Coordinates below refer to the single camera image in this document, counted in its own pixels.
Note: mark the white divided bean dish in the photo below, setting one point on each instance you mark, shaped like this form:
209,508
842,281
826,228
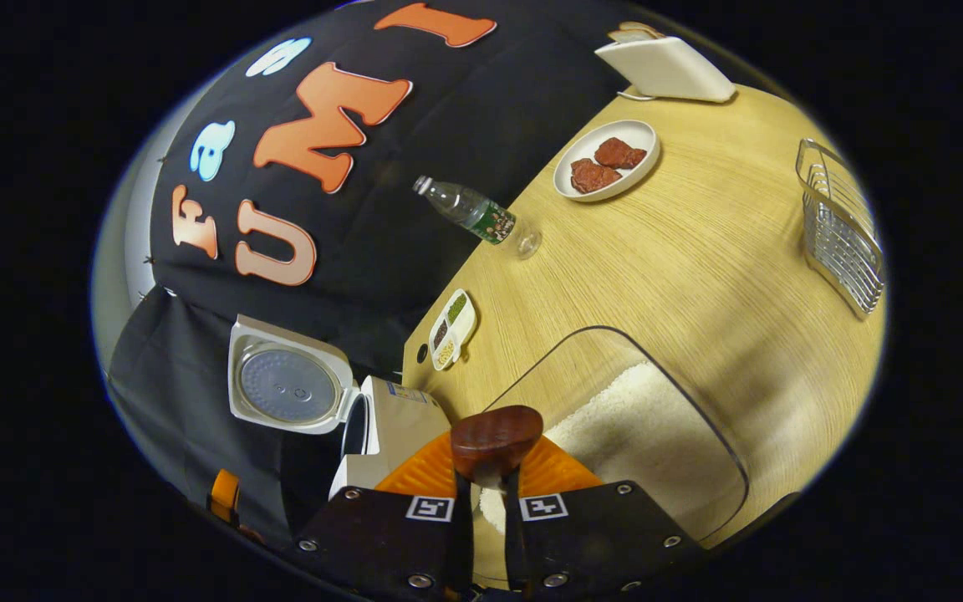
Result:
466,330

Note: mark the brown wooden spoon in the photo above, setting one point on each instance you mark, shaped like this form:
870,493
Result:
494,439

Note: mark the white round plate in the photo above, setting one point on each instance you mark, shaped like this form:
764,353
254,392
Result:
636,138

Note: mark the clear plastic water bottle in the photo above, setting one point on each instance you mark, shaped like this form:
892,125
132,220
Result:
481,217

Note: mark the pile of yellow soybeans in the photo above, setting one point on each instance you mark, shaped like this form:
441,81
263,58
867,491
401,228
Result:
445,354

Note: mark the pile of red beans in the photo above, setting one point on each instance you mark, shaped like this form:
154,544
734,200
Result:
441,332

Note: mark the pile of green beans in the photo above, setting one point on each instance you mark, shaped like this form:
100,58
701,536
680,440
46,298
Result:
456,308

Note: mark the red meat piece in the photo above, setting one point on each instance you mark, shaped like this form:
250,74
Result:
594,176
619,153

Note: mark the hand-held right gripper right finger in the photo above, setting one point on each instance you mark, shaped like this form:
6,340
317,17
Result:
590,543

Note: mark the row of black cloth clips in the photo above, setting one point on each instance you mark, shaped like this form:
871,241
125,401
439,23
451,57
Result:
150,261

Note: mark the white toaster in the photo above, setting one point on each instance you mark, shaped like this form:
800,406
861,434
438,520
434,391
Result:
665,71

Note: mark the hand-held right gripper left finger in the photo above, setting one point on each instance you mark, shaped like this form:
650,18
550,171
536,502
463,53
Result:
381,543

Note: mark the toast bread slice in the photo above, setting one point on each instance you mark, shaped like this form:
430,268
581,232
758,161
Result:
636,32

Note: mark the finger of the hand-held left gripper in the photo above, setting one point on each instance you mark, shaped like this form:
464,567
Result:
225,497

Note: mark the white rice cooker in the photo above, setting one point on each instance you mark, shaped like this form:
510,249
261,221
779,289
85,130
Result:
398,426

